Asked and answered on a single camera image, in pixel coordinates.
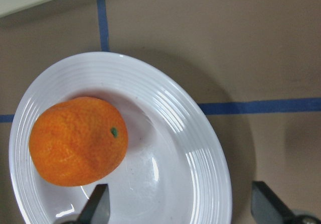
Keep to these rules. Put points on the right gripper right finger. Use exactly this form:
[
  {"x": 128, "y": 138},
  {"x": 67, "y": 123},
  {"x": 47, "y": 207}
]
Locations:
[{"x": 267, "y": 207}]

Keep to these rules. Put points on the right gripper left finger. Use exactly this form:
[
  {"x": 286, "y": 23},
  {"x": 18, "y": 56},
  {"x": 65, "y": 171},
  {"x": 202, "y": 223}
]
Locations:
[{"x": 97, "y": 208}]

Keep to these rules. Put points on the orange fruit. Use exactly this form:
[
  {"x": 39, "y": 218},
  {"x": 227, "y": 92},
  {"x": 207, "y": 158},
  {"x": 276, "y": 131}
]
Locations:
[{"x": 78, "y": 142}]

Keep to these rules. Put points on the white round plate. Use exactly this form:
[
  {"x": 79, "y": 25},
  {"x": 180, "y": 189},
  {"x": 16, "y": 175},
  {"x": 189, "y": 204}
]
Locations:
[{"x": 174, "y": 170}]

